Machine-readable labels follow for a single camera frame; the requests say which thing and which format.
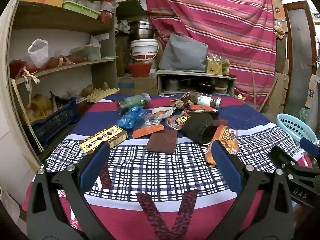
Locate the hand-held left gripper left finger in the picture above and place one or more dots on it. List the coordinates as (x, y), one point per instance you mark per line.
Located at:
(95, 165)

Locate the white label clear jar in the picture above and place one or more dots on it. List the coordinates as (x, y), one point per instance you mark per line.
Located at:
(207, 100)

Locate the red plastic basin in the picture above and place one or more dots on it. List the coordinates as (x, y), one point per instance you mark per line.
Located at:
(140, 69)

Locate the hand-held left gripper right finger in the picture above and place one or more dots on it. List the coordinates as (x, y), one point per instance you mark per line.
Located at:
(227, 165)

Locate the black cylindrical container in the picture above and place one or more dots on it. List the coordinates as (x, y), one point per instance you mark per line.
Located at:
(195, 127)

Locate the blue plastic bag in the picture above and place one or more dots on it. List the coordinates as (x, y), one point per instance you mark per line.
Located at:
(130, 118)

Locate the yellow printed box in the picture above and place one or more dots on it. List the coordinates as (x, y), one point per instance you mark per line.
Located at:
(102, 138)

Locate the green plastic tray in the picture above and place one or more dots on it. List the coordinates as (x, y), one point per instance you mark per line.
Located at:
(80, 8)

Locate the brown cardboard box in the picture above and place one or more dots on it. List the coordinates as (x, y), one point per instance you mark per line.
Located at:
(140, 85)

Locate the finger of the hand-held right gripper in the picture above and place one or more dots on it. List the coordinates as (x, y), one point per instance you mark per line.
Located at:
(281, 156)
(310, 147)

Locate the wooden shelf unit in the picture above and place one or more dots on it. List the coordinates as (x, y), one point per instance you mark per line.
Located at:
(55, 17)

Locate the brown scouring pad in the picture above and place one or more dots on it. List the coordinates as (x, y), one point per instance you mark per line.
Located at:
(161, 141)

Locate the red mesh bag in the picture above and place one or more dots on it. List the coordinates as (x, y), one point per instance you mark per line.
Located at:
(21, 68)

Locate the cardboard sheets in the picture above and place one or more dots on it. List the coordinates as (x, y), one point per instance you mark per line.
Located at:
(278, 85)

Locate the grey cushion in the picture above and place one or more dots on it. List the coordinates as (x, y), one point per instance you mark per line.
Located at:
(182, 52)

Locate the green leafy vegetable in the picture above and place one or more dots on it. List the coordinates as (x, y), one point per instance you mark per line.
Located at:
(225, 66)

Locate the low wooden cabinet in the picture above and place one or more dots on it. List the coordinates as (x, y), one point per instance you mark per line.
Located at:
(195, 74)

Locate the orange snack packet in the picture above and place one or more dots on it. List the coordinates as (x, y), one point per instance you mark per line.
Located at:
(225, 138)

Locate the black wok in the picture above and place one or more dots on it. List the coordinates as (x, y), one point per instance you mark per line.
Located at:
(207, 85)

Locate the dark blue plastic crate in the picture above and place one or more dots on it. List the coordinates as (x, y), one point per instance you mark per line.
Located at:
(52, 122)

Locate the translucent plastic container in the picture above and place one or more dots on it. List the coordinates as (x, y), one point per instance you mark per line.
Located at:
(93, 52)

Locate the cardboard egg carton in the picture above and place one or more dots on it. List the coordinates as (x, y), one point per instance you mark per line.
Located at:
(100, 95)

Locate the pile of potatoes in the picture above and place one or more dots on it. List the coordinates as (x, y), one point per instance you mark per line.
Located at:
(40, 106)

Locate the large steel pot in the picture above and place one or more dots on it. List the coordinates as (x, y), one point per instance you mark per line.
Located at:
(140, 30)

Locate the white plastic bag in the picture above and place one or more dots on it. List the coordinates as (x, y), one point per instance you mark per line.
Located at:
(37, 52)

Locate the flat clear plastic wrapper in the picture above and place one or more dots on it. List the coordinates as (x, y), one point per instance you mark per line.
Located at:
(166, 95)

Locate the brown paper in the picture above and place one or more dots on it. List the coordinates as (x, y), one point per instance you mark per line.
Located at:
(180, 102)

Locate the small steel pot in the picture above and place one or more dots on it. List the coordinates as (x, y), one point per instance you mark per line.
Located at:
(172, 85)

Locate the orange wrapper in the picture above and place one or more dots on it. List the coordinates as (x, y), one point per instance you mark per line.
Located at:
(147, 130)

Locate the light blue plastic basket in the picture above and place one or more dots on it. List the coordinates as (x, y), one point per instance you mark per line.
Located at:
(292, 127)

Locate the wooden framed door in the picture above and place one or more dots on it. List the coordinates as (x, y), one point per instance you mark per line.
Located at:
(297, 60)

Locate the white plastic bucket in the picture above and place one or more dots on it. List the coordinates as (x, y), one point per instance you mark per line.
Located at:
(143, 47)

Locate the pink striped hanging cloth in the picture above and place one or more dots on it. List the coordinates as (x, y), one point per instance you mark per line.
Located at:
(212, 17)

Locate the green plastic bottle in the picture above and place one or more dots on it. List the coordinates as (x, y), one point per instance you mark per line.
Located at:
(305, 115)

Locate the cardboard box black print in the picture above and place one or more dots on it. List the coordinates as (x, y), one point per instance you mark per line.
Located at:
(313, 90)

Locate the clear plastic wrapper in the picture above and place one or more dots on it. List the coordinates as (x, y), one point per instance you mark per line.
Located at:
(147, 120)
(166, 95)

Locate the bamboo utensil holder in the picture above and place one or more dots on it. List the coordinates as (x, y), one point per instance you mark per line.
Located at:
(213, 67)

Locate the wooden stick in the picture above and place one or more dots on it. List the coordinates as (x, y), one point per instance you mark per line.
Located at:
(253, 80)

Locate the green label clear jar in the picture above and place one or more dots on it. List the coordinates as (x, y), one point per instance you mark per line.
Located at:
(135, 101)

